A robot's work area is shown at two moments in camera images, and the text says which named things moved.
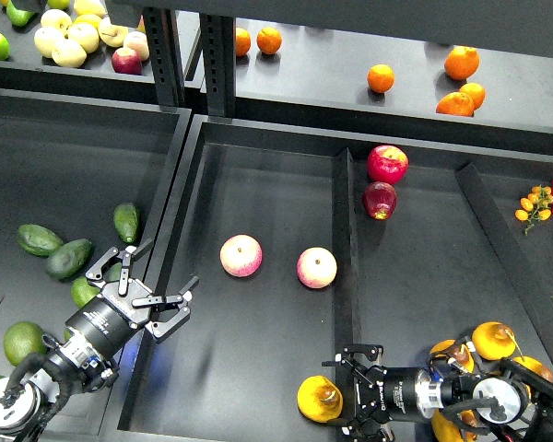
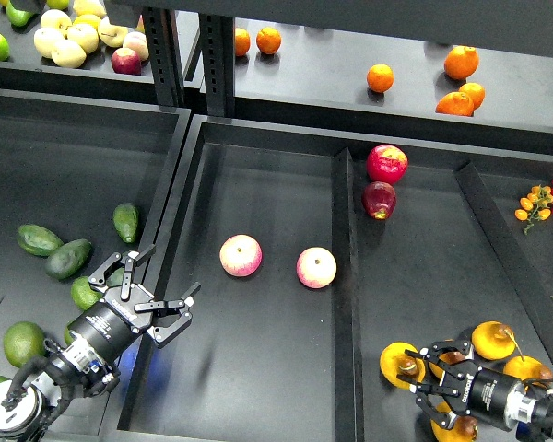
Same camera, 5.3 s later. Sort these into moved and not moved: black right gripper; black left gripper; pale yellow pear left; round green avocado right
Moved: black right gripper
Not moved: round green avocado right; pale yellow pear left; black left gripper
